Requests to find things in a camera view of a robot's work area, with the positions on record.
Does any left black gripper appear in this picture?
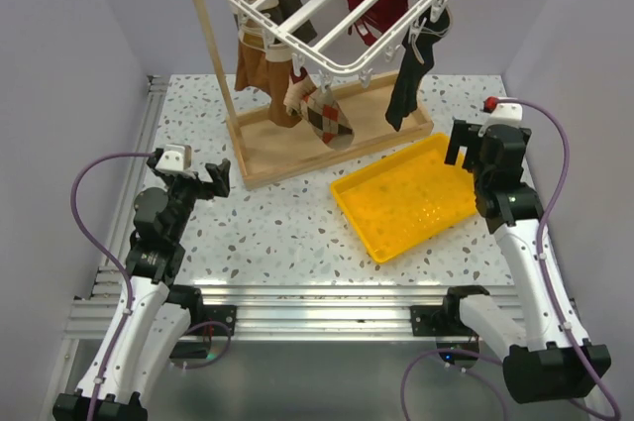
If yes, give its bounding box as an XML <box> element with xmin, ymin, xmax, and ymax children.
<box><xmin>163</xmin><ymin>159</ymin><xmax>229</xmax><ymax>242</ymax></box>

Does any black striped underwear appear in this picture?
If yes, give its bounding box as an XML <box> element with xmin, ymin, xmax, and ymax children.
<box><xmin>385</xmin><ymin>7</ymin><xmax>452</xmax><ymax>132</ymax></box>

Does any tan brown underwear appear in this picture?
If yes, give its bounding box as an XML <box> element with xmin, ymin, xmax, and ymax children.
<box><xmin>235</xmin><ymin>20</ymin><xmax>299</xmax><ymax>128</ymax></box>

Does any argyle patterned underwear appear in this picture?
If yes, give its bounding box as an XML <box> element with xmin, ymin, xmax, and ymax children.
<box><xmin>283</xmin><ymin>68</ymin><xmax>355</xmax><ymax>151</ymax></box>

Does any white plastic clip hanger frame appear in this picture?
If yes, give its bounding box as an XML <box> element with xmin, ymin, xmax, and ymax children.
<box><xmin>228</xmin><ymin>0</ymin><xmax>448</xmax><ymax>82</ymax></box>

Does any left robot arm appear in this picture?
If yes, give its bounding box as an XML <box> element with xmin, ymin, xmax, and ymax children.
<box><xmin>52</xmin><ymin>149</ymin><xmax>236</xmax><ymax>420</ymax></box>

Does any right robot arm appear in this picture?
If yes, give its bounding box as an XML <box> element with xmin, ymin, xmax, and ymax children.
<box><xmin>441</xmin><ymin>120</ymin><xmax>611</xmax><ymax>404</ymax></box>

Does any wooden hanger rack stand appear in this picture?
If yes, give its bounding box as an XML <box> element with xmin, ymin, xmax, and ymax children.
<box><xmin>192</xmin><ymin>0</ymin><xmax>434</xmax><ymax>189</ymax></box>

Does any yellow plastic tray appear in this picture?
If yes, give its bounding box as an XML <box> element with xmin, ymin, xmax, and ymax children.
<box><xmin>330</xmin><ymin>134</ymin><xmax>476</xmax><ymax>263</ymax></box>

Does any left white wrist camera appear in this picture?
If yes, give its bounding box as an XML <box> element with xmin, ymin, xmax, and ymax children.
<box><xmin>158</xmin><ymin>144</ymin><xmax>192</xmax><ymax>175</ymax></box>

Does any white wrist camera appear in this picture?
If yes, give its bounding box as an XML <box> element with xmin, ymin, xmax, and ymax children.
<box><xmin>158</xmin><ymin>144</ymin><xmax>192</xmax><ymax>175</ymax></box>
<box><xmin>483</xmin><ymin>96</ymin><xmax>523</xmax><ymax>128</ymax></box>

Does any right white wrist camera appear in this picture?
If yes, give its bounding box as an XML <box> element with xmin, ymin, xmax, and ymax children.
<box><xmin>483</xmin><ymin>96</ymin><xmax>523</xmax><ymax>128</ymax></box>

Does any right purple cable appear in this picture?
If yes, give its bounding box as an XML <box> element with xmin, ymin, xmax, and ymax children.
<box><xmin>399</xmin><ymin>98</ymin><xmax>623</xmax><ymax>421</ymax></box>

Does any purple cable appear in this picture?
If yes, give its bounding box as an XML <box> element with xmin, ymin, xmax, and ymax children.
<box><xmin>399</xmin><ymin>98</ymin><xmax>623</xmax><ymax>421</ymax></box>
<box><xmin>70</xmin><ymin>152</ymin><xmax>159</xmax><ymax>421</ymax></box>

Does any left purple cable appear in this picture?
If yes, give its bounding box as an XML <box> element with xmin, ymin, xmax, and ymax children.
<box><xmin>70</xmin><ymin>152</ymin><xmax>159</xmax><ymax>421</ymax></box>

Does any left aluminium side rail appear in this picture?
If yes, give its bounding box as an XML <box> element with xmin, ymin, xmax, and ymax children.
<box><xmin>86</xmin><ymin>75</ymin><xmax>170</xmax><ymax>300</ymax></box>

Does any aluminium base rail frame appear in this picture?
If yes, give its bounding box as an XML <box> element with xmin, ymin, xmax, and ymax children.
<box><xmin>62</xmin><ymin>284</ymin><xmax>588</xmax><ymax>343</ymax></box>

